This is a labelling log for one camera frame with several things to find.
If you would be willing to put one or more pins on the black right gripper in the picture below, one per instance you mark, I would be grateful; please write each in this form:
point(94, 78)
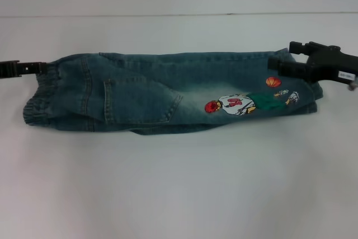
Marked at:
point(327, 62)

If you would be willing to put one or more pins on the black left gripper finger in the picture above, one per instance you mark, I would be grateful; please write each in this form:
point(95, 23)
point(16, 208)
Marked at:
point(11, 69)

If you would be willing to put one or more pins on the blue denim shorts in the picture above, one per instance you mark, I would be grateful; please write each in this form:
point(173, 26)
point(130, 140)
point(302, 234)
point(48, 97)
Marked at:
point(140, 96)

